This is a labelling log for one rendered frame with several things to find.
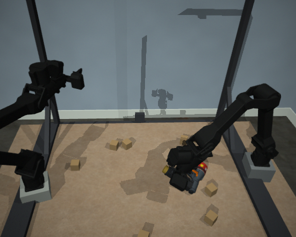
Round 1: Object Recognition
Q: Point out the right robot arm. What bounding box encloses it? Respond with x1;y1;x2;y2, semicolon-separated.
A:
0;60;66;192

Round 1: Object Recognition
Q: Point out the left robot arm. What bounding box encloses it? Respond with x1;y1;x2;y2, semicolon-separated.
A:
166;83;281;169

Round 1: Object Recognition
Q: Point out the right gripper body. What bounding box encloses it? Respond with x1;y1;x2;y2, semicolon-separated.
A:
50;72;85;94

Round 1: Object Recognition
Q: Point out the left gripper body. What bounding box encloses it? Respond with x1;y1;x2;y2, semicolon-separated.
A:
169;164;198;191

